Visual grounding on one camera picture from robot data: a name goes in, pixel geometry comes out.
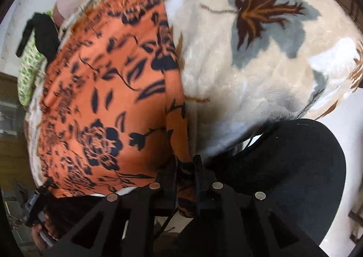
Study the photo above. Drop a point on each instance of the black garment on pillow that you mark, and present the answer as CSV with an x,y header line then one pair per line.
x,y
45,36

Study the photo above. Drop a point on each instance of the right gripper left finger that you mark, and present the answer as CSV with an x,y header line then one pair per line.
x,y
122,225

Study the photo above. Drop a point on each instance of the person's left hand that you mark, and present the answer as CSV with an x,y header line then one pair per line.
x,y
44,231

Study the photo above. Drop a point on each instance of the brown wooden glass cabinet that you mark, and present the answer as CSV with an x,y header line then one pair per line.
x,y
14,153

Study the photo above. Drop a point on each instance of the beige leaf-pattern fleece blanket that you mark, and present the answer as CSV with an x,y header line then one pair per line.
x,y
243,64

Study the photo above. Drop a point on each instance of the person's black trouser leg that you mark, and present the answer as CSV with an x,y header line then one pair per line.
x,y
299,164

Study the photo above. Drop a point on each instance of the green white patterned pillow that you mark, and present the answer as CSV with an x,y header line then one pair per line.
x,y
30,63

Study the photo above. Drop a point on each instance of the orange black floral garment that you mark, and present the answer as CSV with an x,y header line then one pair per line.
x,y
113,105

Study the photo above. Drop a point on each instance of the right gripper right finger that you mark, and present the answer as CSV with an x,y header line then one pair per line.
x,y
232,224

